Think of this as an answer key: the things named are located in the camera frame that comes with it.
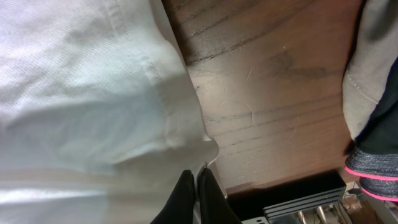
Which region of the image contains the dark navy garment pile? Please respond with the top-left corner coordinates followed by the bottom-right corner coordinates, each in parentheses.
top-left (356, 59), bottom-right (397, 154)

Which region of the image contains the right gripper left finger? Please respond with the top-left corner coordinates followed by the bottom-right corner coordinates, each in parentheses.
top-left (150, 170), bottom-right (195, 224)

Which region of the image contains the pink trimmed knit item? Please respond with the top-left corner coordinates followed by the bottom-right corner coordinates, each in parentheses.
top-left (345, 148), bottom-right (397, 202)

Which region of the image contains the white t-shirt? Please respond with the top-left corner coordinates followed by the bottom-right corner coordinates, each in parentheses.
top-left (1, 0), bottom-right (219, 223)

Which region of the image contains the white garment under pile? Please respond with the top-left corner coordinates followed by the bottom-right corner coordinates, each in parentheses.
top-left (342, 0), bottom-right (397, 139)

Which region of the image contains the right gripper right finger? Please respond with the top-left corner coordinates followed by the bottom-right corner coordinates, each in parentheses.
top-left (198, 168), bottom-right (242, 224)

